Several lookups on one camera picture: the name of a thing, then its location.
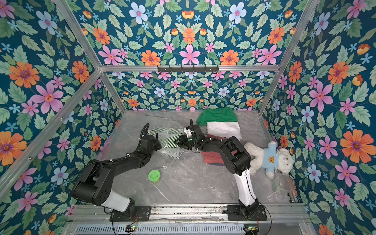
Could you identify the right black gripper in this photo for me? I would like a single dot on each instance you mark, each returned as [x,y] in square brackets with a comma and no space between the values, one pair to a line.
[185,139]

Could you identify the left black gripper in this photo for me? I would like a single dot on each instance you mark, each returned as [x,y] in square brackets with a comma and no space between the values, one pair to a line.
[155,141]

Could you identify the bag of clothes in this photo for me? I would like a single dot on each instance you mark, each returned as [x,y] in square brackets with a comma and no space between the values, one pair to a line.
[168,153]

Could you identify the red garment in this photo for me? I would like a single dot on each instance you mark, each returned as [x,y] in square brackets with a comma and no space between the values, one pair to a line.
[214,158]

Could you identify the green tank top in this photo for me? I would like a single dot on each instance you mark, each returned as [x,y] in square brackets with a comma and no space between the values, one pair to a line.
[217,115]

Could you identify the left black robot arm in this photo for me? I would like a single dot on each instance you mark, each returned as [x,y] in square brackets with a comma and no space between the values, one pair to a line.
[95,184]

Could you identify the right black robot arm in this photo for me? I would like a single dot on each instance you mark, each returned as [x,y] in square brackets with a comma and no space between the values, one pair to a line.
[235,157]

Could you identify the green white striped garment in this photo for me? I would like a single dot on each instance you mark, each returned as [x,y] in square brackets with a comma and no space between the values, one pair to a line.
[167,135]

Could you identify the green round lid container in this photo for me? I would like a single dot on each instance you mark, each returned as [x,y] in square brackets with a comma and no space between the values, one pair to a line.
[154,176]

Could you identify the white teddy bear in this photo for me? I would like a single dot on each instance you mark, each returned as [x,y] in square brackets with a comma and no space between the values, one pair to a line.
[270,159]

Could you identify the clear plastic mesh cup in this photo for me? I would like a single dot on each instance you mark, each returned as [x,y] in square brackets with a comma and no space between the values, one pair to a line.
[283,184]

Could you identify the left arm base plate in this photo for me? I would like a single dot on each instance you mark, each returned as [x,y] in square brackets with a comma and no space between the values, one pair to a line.
[132,213]

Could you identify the black hook rail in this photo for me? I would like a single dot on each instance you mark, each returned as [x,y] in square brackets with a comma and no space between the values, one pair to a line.
[183,69]

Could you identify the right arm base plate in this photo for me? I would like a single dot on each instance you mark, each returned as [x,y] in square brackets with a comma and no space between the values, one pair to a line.
[241,213]

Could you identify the aluminium front rail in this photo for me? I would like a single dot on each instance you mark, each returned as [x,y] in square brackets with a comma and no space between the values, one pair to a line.
[267,212]

